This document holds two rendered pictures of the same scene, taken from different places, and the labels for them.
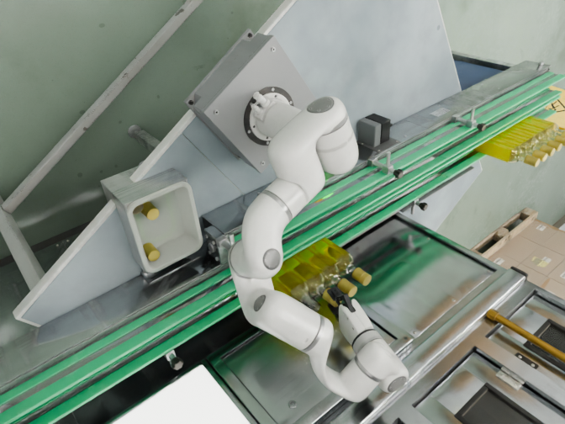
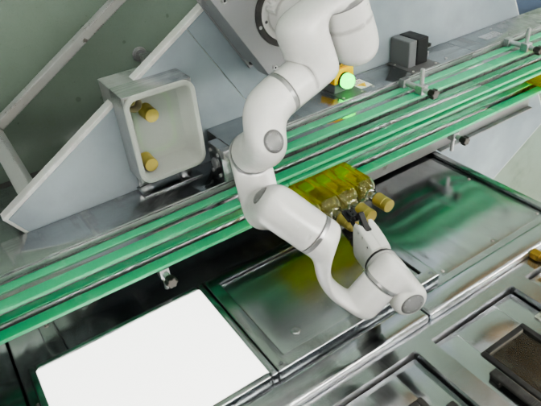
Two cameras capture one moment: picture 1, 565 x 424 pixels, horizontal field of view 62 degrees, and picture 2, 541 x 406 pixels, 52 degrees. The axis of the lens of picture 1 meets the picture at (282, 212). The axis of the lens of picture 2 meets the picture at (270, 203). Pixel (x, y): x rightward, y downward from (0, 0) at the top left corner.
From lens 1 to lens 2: 0.22 m
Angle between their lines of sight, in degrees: 5
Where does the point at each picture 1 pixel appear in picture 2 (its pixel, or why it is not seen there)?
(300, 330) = (303, 225)
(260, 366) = (262, 293)
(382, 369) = (395, 280)
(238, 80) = not seen: outside the picture
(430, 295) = (465, 235)
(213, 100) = not seen: outside the picture
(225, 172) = (234, 80)
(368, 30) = not seen: outside the picture
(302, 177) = (311, 58)
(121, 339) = (112, 248)
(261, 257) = (262, 137)
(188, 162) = (193, 64)
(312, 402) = (318, 329)
